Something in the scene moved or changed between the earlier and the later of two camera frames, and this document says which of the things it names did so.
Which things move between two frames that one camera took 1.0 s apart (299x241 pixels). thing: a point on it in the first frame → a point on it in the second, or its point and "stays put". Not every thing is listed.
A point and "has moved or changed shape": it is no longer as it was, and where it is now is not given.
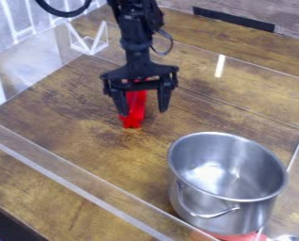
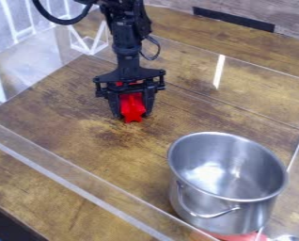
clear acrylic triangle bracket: x=90 y=45 stays put
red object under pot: x=239 y=236 stays put
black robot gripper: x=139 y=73 → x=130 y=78
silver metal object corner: x=287 y=237 stays put
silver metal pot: x=225 y=181 stays put
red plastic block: x=138 y=99 has moved or changed shape
